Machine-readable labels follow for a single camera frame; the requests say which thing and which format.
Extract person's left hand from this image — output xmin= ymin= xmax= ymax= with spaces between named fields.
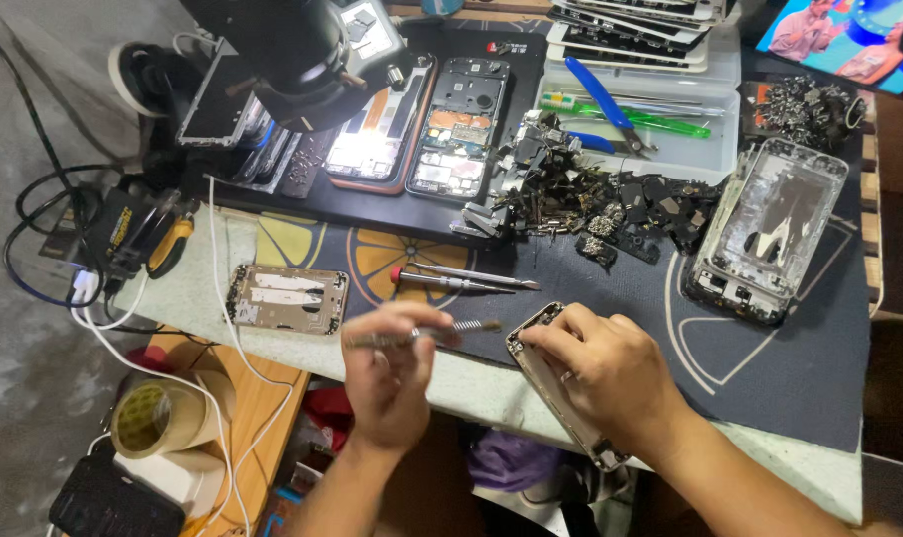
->
xmin=340 ymin=301 xmax=461 ymax=456

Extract person's right hand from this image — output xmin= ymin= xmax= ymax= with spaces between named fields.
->
xmin=518 ymin=301 xmax=693 ymax=450

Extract silver phone frame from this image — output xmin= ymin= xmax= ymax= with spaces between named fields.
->
xmin=504 ymin=300 xmax=632 ymax=474

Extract silver precision screwdriver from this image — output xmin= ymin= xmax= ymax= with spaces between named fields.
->
xmin=344 ymin=318 xmax=504 ymax=350

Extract red-capped precision screwdriver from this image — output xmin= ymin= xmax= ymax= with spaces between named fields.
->
xmin=389 ymin=266 xmax=518 ymax=295

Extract silver metal spudger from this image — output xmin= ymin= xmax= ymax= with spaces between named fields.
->
xmin=408 ymin=261 xmax=542 ymax=292

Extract gold phone back housing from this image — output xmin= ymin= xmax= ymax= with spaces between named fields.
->
xmin=225 ymin=263 xmax=350 ymax=337

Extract black repair mat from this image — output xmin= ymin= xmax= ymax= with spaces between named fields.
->
xmin=198 ymin=18 xmax=551 ymax=249

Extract red cloth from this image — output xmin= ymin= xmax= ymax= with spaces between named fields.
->
xmin=301 ymin=385 xmax=356 ymax=453

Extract purple plastic bag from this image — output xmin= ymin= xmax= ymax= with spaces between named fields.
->
xmin=465 ymin=428 xmax=566 ymax=495

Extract pile of dark phone parts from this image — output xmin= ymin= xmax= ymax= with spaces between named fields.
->
xmin=450 ymin=110 xmax=725 ymax=271

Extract wooden stool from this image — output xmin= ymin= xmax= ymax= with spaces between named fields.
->
xmin=144 ymin=331 xmax=312 ymax=537

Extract opened phone with orange case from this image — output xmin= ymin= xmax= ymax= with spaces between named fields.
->
xmin=323 ymin=55 xmax=439 ymax=197

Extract black strip with screws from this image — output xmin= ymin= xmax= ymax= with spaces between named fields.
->
xmin=281 ymin=128 xmax=342 ymax=200

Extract opened black phone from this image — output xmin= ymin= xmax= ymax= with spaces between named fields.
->
xmin=404 ymin=57 xmax=512 ymax=204

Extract stack of dismantled phones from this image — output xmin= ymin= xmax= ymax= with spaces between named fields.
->
xmin=230 ymin=112 xmax=305 ymax=189

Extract dark citrus print work mat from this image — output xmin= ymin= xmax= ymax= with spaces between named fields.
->
xmin=253 ymin=209 xmax=872 ymax=453

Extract white plastic tray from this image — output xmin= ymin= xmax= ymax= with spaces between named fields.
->
xmin=532 ymin=26 xmax=743 ymax=187

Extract green toothbrush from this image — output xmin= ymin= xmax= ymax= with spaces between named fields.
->
xmin=538 ymin=92 xmax=713 ymax=141

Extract stack of clear phone frames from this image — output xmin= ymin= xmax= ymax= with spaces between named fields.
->
xmin=681 ymin=137 xmax=851 ymax=327

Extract beige masking tape roll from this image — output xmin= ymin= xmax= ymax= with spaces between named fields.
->
xmin=110 ymin=370 xmax=238 ymax=461

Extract white box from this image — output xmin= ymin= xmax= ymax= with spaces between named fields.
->
xmin=114 ymin=446 xmax=227 ymax=517

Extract black power tool unit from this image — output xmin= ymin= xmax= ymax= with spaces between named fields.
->
xmin=85 ymin=185 xmax=193 ymax=278

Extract black microscope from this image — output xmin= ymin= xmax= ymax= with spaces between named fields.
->
xmin=178 ymin=0 xmax=417 ymax=137

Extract white plug adapter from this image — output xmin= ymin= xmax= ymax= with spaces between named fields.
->
xmin=70 ymin=269 xmax=103 ymax=304

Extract stack of phone screens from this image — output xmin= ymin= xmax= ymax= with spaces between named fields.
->
xmin=545 ymin=0 xmax=730 ymax=75

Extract pile of small metal parts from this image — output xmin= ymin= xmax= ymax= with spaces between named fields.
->
xmin=748 ymin=74 xmax=868 ymax=155

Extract black pouch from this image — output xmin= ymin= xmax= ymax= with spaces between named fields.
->
xmin=48 ymin=453 xmax=188 ymax=537

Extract white tape roll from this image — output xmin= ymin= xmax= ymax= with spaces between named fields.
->
xmin=107 ymin=40 xmax=171 ymax=120

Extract tablet screen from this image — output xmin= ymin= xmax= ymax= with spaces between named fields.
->
xmin=755 ymin=0 xmax=903 ymax=99

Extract white cable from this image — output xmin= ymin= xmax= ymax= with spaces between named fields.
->
xmin=70 ymin=175 xmax=297 ymax=537

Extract yellow black tool handle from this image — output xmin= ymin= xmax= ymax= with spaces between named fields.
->
xmin=146 ymin=217 xmax=196 ymax=281

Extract blue-handled pliers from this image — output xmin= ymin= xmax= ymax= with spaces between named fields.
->
xmin=562 ymin=55 xmax=659 ymax=159

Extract grey phone frame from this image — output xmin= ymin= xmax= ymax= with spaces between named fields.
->
xmin=175 ymin=39 xmax=275 ymax=150

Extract black cables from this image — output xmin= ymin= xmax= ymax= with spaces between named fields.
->
xmin=0 ymin=3 xmax=135 ymax=310

